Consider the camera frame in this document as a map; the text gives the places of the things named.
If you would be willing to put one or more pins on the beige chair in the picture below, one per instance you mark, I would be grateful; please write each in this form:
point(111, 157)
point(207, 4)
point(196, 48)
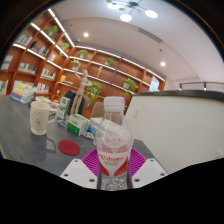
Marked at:
point(96, 110)

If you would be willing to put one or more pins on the recessed round ceiling light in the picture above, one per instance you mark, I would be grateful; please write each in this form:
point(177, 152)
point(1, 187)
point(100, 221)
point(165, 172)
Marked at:
point(162, 63)
point(86, 34)

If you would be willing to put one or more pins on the stack of colourful books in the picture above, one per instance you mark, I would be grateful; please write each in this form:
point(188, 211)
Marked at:
point(22, 93)

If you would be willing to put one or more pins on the flat round red coaster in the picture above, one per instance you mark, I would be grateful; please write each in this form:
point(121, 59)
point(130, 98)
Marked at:
point(69, 147)

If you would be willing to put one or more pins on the white wall switch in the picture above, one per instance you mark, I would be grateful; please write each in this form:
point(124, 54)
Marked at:
point(137, 113)

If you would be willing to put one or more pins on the white wall poster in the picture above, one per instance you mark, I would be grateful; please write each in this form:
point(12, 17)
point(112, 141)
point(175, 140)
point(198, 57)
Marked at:
point(154, 84)

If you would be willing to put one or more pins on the white ceramic mug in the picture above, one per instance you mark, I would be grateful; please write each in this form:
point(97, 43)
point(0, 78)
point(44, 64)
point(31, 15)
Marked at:
point(39, 118)

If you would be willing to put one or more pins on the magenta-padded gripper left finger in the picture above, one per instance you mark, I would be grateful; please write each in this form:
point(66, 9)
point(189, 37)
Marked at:
point(78, 173)

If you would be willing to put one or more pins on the green and white box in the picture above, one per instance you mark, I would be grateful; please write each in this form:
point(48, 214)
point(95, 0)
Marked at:
point(78, 125)

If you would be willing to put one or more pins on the clear plastic water bottle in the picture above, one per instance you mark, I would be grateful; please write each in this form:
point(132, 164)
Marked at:
point(114, 153)

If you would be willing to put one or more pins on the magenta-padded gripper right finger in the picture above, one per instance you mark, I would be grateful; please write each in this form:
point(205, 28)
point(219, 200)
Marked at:
point(148, 171)

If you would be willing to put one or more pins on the branched ceiling lamp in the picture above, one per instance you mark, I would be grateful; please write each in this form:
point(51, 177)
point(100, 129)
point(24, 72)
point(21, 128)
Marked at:
point(133, 8)

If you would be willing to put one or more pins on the ceiling air vent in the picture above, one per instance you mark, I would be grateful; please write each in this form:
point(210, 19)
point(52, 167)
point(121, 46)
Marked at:
point(150, 35)

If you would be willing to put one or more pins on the wooden wall shelf unit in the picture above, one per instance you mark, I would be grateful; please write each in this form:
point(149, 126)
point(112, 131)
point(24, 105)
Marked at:
point(100, 70)

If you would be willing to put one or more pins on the stack of white books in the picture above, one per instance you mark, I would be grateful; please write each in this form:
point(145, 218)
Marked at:
point(94, 126)

